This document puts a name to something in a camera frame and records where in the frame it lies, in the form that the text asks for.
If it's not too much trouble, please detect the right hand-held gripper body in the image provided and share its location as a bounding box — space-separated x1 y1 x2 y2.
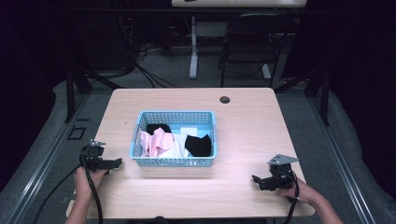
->
263 153 300 191

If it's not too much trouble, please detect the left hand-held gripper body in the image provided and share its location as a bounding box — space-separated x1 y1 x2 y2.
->
79 139 108 172

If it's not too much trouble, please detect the person's left hand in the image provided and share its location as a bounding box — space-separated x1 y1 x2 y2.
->
73 165 109 201

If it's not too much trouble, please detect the person's right hand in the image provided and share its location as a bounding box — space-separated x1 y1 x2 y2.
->
275 178 319 207

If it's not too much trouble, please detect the pink cloth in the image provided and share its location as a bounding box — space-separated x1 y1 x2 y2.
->
139 127 175 158

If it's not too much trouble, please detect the small black cloth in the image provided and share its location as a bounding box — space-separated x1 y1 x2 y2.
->
146 123 173 136

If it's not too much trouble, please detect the white cloth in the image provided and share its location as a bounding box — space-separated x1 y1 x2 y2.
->
159 133 191 159

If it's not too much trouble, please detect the large black cloth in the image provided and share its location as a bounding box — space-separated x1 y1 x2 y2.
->
184 133 213 158

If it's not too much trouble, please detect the black metal stand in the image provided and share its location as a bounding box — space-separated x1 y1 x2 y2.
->
274 65 332 127
63 61 123 124

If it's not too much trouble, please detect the blue plastic basket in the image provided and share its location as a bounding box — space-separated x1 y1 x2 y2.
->
129 110 218 169

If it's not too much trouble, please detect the pale folded cloth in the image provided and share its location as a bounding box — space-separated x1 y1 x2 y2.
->
179 126 199 137

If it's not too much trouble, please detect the black folding chair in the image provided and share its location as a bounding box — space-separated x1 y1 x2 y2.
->
218 12 296 89

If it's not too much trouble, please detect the white desk leg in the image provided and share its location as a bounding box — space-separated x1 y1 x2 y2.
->
188 16 200 80

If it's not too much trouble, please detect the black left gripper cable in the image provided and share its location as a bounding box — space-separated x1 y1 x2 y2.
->
78 145 105 224

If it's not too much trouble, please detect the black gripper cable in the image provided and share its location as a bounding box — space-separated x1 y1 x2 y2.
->
78 145 105 224
281 170 301 224

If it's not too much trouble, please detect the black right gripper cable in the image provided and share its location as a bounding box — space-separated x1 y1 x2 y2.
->
281 170 301 224

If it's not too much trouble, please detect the grey floor rail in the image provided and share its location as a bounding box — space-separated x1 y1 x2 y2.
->
306 94 378 224
5 92 92 224

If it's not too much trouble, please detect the thin black cable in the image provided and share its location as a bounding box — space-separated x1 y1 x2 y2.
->
32 164 82 224

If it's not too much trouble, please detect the bundle of floor cables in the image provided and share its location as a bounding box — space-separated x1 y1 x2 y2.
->
118 15 185 90

